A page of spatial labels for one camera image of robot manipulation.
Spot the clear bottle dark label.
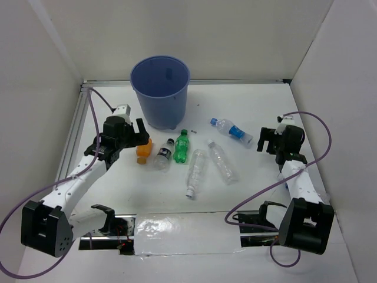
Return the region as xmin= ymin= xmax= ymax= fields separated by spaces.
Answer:
xmin=153 ymin=138 xmax=174 ymax=170

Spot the orange soda bottle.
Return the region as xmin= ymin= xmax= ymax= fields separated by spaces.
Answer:
xmin=136 ymin=138 xmax=153 ymax=164

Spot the green soda bottle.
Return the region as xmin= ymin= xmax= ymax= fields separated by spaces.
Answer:
xmin=174 ymin=129 xmax=190 ymax=163

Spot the clear bottle blue label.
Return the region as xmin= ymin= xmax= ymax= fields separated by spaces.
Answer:
xmin=210 ymin=118 xmax=253 ymax=148

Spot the clear bottle lower middle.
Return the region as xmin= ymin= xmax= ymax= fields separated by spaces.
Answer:
xmin=186 ymin=149 xmax=209 ymax=199

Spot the aluminium frame rail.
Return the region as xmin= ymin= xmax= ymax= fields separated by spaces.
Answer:
xmin=55 ymin=79 xmax=292 ymax=180

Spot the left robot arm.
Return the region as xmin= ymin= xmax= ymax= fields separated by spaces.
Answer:
xmin=21 ymin=116 xmax=150 ymax=258

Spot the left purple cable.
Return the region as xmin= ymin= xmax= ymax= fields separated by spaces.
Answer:
xmin=0 ymin=87 xmax=114 ymax=279

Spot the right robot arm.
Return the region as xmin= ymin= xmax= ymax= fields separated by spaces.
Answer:
xmin=257 ymin=125 xmax=335 ymax=255

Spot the clear bottle white cap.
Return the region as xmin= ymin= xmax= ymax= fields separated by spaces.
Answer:
xmin=207 ymin=139 xmax=239 ymax=185

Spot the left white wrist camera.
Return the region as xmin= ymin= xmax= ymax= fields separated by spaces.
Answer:
xmin=113 ymin=104 xmax=131 ymax=124

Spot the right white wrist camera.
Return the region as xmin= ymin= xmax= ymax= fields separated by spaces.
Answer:
xmin=275 ymin=115 xmax=295 ymax=134

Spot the blue plastic bin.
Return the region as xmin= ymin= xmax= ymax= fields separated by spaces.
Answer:
xmin=130 ymin=55 xmax=190 ymax=130

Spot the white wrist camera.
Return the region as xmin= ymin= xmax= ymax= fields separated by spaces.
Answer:
xmin=275 ymin=115 xmax=295 ymax=134
xmin=113 ymin=104 xmax=131 ymax=124

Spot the silver tape sheet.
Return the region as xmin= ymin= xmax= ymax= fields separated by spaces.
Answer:
xmin=134 ymin=212 xmax=243 ymax=255

